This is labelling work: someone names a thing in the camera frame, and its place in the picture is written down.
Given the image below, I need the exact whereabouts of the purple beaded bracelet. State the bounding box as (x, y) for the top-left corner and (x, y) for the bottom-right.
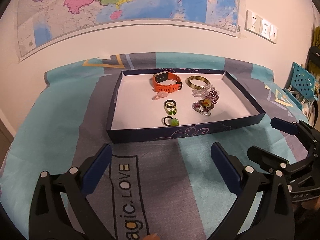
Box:
(191, 90), (221, 113)

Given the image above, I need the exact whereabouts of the tortoiseshell bangle bracelet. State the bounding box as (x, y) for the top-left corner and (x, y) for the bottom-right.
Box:
(185, 75), (211, 90)

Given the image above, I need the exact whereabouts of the clear crystal bead bracelet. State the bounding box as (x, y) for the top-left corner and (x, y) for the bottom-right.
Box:
(191, 82), (221, 99)

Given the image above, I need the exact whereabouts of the black ring with green stone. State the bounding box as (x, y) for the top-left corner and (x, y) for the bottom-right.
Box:
(162, 115), (180, 127)

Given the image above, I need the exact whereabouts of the black ring with gold charm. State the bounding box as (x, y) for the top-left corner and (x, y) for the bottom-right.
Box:
(163, 99), (179, 116)

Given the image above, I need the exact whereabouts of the orange smart watch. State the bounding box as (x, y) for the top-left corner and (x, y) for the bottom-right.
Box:
(152, 71), (182, 93)

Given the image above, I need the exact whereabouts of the person's right hand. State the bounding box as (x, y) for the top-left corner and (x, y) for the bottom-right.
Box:
(293, 197), (320, 217)

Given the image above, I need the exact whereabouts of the person's left hand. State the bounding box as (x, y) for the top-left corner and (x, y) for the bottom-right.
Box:
(142, 233), (160, 240)

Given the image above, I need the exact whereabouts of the teal perforated rack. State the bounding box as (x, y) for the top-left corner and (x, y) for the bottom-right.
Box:
(283, 62), (319, 111)

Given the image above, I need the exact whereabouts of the teal grey patterned bedsheet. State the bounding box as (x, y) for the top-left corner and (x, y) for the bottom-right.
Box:
(1, 53), (306, 239)

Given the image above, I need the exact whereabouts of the dark blue tray box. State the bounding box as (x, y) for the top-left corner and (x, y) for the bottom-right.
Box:
(106, 68), (265, 143)

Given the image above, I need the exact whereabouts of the white wall switch right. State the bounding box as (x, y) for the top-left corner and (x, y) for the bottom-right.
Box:
(268, 24), (278, 44)

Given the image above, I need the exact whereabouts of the white wall socket middle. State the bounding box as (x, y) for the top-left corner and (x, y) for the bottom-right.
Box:
(259, 18), (271, 40)

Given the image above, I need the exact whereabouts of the white wall socket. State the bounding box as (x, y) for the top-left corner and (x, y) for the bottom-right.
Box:
(259, 18), (271, 40)
(245, 10), (261, 34)

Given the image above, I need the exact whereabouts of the white wall socket left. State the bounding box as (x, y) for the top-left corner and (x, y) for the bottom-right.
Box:
(245, 10), (261, 34)

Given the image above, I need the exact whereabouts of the colourful wall map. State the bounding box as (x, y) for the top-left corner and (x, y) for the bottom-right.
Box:
(16, 0), (240, 57)

